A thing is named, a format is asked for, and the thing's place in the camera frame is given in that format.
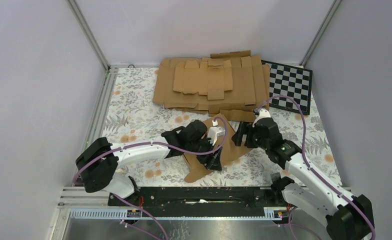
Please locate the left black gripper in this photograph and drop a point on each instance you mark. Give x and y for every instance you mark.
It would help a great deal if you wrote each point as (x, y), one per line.
(211, 161)

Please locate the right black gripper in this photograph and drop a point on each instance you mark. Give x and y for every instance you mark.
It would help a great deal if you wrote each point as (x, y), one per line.
(244, 128)

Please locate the brown cardboard box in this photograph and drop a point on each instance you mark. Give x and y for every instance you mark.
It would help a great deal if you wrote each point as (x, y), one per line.
(228, 155)

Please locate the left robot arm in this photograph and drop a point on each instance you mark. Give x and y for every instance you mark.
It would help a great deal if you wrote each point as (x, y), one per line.
(98, 166)

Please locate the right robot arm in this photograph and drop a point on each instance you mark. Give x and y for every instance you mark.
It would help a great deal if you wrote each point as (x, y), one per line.
(345, 216)

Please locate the stack of flat cardboard blanks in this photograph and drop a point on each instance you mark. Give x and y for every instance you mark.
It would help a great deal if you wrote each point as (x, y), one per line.
(232, 84)

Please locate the black white checkerboard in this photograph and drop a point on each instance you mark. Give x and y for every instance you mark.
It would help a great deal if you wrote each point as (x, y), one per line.
(291, 82)

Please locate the floral table mat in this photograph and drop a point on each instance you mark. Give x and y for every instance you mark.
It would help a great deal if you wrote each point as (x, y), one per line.
(132, 116)

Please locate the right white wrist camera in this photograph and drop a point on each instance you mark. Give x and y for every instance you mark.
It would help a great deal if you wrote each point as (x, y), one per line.
(262, 113)

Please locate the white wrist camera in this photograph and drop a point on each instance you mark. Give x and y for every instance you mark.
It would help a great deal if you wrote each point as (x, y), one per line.
(214, 132)
(262, 113)

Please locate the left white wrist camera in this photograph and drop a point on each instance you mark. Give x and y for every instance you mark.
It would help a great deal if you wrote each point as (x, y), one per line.
(214, 132)

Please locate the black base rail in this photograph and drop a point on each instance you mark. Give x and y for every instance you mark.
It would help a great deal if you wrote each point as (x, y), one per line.
(206, 202)

